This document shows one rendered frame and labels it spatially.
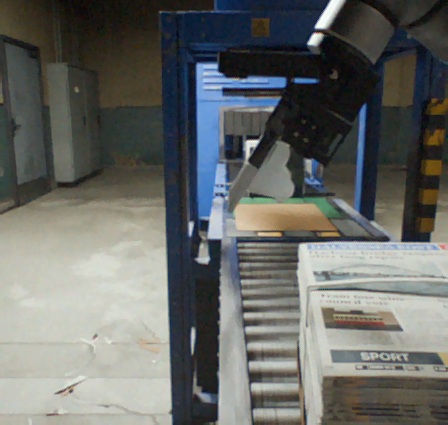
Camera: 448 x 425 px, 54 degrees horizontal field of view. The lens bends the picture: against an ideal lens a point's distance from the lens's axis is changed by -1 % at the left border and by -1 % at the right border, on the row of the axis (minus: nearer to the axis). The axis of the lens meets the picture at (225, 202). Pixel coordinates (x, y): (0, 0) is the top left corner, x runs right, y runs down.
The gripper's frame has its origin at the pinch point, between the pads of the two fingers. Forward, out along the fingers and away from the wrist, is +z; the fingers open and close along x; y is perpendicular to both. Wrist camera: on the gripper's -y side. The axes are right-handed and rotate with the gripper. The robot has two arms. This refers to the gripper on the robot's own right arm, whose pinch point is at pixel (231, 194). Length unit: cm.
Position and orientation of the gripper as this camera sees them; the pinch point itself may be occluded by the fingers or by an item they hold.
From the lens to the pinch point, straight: 52.8
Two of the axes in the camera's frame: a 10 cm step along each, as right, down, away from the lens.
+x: 1.1, -2.0, 9.7
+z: -5.1, 8.3, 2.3
